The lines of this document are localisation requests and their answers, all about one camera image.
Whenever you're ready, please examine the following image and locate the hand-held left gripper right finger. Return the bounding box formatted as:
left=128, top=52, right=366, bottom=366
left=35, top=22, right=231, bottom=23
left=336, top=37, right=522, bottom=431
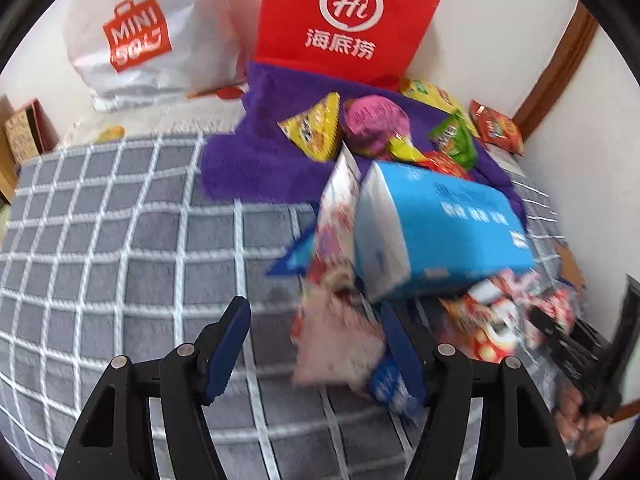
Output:
left=382, top=300, right=576, bottom=480

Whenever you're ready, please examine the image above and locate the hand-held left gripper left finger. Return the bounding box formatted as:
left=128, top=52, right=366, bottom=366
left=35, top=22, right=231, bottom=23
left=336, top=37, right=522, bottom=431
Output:
left=55, top=296, right=252, bottom=480

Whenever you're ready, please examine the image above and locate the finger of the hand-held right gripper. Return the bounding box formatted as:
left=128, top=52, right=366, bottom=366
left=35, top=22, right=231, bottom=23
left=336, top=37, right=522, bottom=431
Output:
left=529, top=307, right=601, bottom=403
left=605, top=272, right=640, bottom=401

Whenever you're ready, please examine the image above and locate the small blue snack packet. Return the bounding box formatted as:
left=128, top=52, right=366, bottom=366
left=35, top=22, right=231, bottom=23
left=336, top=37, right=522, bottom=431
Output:
left=367, top=350, right=423, bottom=418

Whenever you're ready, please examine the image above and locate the plain pink snack packet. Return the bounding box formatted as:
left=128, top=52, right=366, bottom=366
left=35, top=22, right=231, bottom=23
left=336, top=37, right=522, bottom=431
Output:
left=292, top=265, right=388, bottom=393

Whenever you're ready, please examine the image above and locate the pink panda snack packet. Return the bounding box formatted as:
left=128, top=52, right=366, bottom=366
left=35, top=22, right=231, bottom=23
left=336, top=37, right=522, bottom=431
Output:
left=440, top=267, right=576, bottom=363

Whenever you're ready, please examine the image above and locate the blue tissue pack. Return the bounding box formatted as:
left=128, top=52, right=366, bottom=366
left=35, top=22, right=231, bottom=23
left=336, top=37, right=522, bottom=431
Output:
left=352, top=160, right=536, bottom=303

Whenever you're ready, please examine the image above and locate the red snack packet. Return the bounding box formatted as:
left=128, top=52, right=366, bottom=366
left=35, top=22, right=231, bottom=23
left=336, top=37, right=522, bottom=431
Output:
left=415, top=151, right=473, bottom=181

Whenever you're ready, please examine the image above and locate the green snack packet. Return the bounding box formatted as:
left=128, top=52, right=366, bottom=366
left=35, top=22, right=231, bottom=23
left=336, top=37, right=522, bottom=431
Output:
left=429, top=112, right=478, bottom=171

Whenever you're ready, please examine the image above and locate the magenta snack packet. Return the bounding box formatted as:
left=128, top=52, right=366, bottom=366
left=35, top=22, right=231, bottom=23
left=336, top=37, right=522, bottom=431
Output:
left=342, top=95, right=431, bottom=163

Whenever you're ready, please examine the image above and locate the yellow snack packet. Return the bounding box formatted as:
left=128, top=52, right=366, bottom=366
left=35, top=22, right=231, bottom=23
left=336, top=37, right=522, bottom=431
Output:
left=278, top=92, right=343, bottom=162

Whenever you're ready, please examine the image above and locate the person's right hand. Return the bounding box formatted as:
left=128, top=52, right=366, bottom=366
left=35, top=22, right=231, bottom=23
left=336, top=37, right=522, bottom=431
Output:
left=552, top=387, right=608, bottom=458

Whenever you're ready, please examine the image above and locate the grey checkered blanket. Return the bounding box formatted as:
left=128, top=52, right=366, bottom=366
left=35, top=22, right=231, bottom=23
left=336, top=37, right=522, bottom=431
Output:
left=0, top=130, right=596, bottom=480

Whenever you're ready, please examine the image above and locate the purple towel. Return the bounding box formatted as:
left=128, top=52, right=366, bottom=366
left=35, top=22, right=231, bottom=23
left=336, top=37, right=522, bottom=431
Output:
left=200, top=60, right=526, bottom=211

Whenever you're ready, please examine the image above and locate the orange chip bag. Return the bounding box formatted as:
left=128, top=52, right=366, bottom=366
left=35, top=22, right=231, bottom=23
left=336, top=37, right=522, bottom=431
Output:
left=468, top=101, right=525, bottom=156

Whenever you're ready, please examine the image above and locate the yellow chip bag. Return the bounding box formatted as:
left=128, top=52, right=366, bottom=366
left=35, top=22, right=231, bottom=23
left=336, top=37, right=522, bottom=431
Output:
left=399, top=77, right=481, bottom=133

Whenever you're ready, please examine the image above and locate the patterned brown box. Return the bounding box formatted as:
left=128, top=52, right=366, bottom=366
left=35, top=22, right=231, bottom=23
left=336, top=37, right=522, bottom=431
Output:
left=4, top=99, right=58, bottom=163

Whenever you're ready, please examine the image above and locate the white plastic shopping bag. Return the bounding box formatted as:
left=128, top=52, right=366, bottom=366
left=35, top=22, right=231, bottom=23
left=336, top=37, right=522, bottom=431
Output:
left=64, top=0, right=261, bottom=111

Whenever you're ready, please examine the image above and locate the red paper bag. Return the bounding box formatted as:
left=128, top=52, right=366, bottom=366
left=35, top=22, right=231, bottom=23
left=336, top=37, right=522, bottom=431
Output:
left=255, top=0, right=453, bottom=86

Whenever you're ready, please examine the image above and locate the brown wooden door frame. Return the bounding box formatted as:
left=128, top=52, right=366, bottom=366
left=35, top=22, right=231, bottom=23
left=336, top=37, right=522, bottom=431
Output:
left=512, top=2, right=601, bottom=133

